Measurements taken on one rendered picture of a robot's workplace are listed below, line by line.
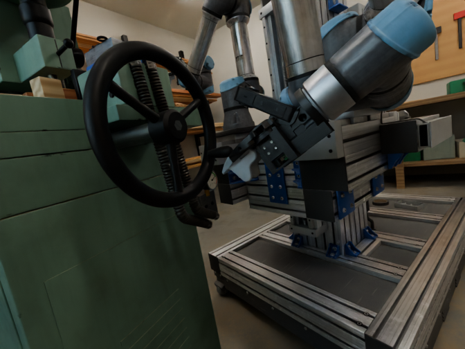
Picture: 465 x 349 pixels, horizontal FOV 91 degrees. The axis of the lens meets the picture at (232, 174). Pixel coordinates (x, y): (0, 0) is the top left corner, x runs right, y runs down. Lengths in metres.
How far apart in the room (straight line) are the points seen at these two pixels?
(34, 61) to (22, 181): 0.33
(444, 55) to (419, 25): 3.13
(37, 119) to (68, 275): 0.28
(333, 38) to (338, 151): 0.32
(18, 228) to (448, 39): 3.58
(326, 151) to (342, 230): 0.53
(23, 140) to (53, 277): 0.24
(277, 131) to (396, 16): 0.19
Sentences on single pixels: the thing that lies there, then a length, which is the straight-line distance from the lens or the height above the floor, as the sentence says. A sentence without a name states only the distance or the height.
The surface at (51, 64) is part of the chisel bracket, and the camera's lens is 0.71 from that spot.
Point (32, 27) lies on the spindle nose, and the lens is 0.78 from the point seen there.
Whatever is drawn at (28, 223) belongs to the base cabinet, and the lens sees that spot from 0.51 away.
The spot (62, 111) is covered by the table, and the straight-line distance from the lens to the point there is 0.55.
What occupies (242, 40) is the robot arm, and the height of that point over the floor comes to 1.23.
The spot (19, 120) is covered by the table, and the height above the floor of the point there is 0.86.
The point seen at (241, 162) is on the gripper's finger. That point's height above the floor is 0.73.
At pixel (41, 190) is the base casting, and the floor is 0.74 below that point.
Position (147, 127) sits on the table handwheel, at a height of 0.82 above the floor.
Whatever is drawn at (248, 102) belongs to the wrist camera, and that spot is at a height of 0.83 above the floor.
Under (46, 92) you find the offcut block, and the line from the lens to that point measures 0.56.
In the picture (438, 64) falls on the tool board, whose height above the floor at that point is 1.20.
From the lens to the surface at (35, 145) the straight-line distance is 0.52.
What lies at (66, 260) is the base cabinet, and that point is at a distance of 0.54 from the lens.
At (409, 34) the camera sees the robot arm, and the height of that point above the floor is 0.85.
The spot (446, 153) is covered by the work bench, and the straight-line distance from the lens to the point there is 3.08.
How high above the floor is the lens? 0.76
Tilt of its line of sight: 8 degrees down
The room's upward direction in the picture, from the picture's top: 10 degrees counter-clockwise
